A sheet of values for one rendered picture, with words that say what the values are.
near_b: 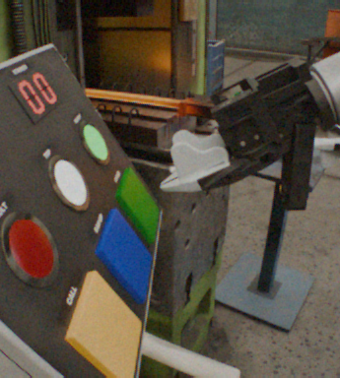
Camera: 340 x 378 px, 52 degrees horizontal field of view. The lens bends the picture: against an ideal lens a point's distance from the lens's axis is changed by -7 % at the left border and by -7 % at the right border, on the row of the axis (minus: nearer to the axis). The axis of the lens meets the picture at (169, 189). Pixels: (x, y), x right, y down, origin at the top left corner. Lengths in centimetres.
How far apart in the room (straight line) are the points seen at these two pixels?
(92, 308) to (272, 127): 25
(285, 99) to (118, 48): 90
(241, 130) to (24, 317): 27
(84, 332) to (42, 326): 4
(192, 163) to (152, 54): 79
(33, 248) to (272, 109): 27
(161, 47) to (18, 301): 100
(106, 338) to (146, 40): 100
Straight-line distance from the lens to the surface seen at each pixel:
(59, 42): 75
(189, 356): 75
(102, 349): 29
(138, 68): 121
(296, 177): 44
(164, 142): 84
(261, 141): 40
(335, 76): 40
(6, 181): 29
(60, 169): 35
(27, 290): 26
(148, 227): 45
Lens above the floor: 125
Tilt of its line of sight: 29 degrees down
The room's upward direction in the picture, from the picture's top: straight up
